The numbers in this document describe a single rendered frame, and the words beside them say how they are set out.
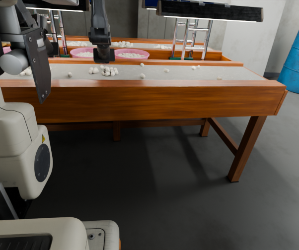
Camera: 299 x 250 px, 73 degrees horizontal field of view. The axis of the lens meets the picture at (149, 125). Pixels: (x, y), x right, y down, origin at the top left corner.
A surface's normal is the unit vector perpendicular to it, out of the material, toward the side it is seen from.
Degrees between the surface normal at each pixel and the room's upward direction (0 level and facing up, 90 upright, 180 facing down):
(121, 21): 90
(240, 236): 0
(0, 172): 82
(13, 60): 90
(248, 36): 83
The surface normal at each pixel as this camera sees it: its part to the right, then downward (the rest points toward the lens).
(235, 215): 0.07, -0.84
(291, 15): 0.10, 0.55
